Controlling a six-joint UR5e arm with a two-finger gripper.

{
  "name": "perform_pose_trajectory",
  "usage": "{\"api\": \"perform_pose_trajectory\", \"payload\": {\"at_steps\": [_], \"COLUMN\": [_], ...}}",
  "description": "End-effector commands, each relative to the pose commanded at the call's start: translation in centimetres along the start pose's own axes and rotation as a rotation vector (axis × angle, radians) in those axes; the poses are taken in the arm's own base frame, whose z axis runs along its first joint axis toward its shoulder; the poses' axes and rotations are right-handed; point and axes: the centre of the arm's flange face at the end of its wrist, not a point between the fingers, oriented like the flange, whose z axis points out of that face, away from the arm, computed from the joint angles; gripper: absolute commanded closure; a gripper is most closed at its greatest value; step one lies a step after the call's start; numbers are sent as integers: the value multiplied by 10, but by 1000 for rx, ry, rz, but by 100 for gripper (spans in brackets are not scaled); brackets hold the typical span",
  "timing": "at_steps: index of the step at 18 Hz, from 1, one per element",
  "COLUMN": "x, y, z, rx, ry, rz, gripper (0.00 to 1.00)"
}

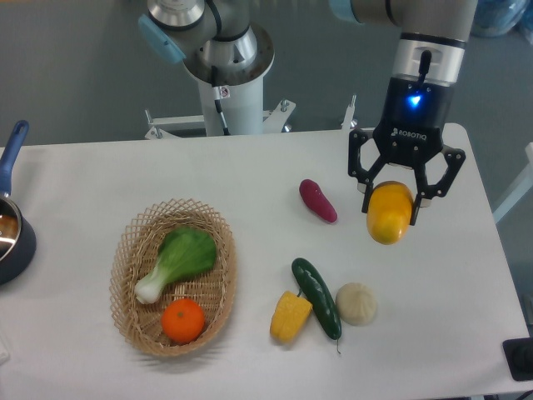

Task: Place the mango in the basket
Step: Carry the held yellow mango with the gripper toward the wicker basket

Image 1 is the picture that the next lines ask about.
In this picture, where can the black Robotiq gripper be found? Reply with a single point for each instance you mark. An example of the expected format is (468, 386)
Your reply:
(409, 134)

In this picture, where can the yellow orange mango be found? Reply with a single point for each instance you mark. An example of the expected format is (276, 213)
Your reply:
(389, 212)

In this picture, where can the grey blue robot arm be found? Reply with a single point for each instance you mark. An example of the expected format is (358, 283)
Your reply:
(430, 49)

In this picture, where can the woven wicker basket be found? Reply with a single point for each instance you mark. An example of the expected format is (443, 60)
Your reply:
(138, 302)

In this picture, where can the purple sweet potato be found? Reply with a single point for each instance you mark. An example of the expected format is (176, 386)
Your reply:
(315, 200)

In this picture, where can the beige steamed bun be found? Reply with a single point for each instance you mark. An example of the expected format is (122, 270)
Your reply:
(356, 304)

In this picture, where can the dark green cucumber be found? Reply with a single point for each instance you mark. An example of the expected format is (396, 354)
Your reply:
(313, 286)

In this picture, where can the blue plastic bag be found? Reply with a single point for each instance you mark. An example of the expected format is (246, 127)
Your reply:
(495, 18)

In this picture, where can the yellow bell pepper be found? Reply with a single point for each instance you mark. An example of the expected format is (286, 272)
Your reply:
(289, 317)

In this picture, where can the black device at edge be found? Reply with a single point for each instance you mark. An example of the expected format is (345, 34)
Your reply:
(518, 354)

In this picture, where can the green bok choy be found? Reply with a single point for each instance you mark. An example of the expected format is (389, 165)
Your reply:
(183, 253)

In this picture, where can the orange tangerine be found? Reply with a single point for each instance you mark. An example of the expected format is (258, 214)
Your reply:
(183, 321)

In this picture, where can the white frame bar right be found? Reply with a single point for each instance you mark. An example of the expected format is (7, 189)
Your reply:
(518, 188)

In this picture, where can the blue saucepan with handle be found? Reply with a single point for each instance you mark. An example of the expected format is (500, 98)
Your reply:
(18, 239)

